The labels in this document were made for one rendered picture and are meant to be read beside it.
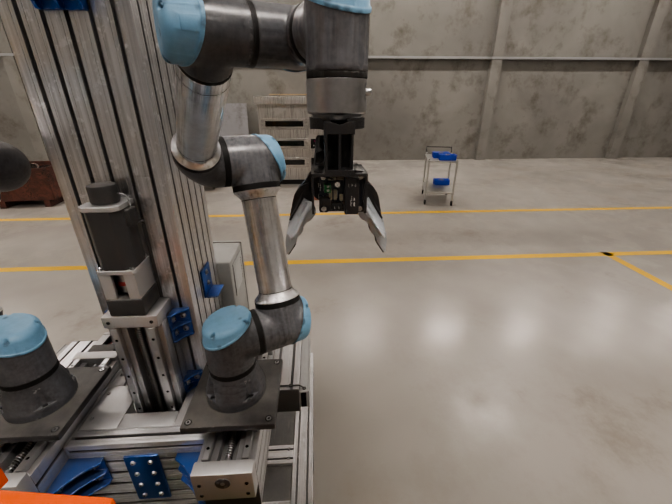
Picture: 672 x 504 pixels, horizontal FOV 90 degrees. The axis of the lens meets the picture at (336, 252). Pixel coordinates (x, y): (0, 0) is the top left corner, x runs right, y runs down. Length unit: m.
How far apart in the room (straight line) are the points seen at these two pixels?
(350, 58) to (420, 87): 10.72
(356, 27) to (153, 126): 0.56
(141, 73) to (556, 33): 12.33
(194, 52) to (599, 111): 13.57
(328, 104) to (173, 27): 0.19
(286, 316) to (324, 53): 0.61
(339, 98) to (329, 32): 0.07
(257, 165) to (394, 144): 10.30
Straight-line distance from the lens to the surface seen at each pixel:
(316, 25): 0.44
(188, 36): 0.48
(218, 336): 0.82
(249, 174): 0.82
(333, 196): 0.45
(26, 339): 1.06
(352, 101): 0.43
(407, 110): 11.06
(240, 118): 10.70
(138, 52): 0.89
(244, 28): 0.49
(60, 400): 1.14
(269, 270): 0.84
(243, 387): 0.92
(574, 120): 13.40
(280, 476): 1.82
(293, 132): 7.58
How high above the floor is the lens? 1.74
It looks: 24 degrees down
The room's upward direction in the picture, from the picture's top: straight up
